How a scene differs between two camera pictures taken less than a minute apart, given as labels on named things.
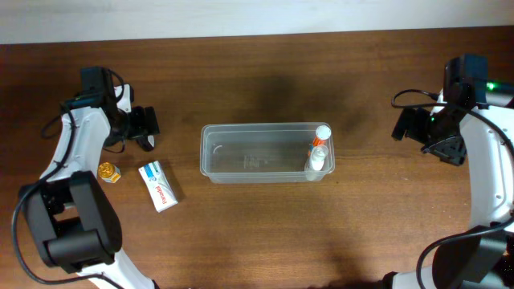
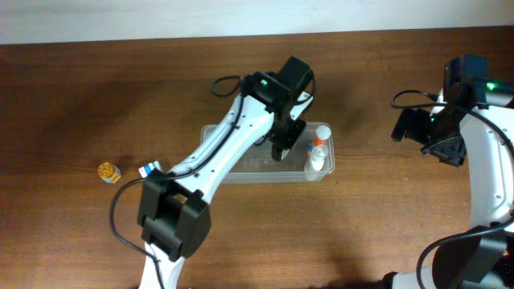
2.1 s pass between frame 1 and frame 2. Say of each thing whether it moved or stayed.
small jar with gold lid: stayed
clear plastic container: stayed
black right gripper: stayed
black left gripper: moved
